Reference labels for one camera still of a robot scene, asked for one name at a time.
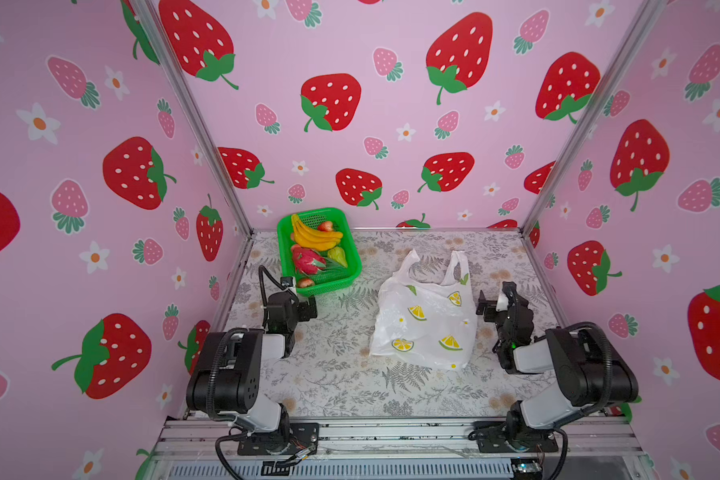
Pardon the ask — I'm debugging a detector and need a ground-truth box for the yellow fake banana bunch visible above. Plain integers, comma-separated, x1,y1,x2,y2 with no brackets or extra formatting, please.
291,214,343,252

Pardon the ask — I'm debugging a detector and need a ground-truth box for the red fake dragon fruit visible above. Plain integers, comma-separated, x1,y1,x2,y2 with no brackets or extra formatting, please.
291,245,328,276

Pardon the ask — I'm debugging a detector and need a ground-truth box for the green fake pear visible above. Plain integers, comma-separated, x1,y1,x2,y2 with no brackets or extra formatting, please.
326,246,348,268

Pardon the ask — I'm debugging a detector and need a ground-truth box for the white lemon print plastic bag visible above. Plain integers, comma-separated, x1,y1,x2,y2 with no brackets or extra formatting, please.
370,250,477,371

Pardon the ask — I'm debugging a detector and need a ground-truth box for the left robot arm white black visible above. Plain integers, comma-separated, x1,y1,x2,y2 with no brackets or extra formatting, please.
185,290,317,436

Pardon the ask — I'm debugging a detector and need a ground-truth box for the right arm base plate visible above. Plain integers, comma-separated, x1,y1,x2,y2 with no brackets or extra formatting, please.
467,421,559,454

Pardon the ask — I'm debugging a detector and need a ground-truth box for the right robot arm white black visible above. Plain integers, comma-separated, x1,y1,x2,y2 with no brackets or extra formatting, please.
476,282,639,442

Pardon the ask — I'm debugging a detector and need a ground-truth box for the green plastic basket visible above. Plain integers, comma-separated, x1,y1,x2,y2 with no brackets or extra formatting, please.
277,208,362,297

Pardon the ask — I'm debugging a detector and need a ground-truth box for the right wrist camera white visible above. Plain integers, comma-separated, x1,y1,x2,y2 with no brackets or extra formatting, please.
495,293,509,312

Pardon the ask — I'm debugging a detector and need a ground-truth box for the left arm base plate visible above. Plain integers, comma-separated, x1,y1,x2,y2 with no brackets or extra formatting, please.
237,422,320,456

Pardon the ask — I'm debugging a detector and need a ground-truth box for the aluminium front rail frame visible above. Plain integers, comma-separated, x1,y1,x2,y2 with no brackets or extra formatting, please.
142,416,659,479

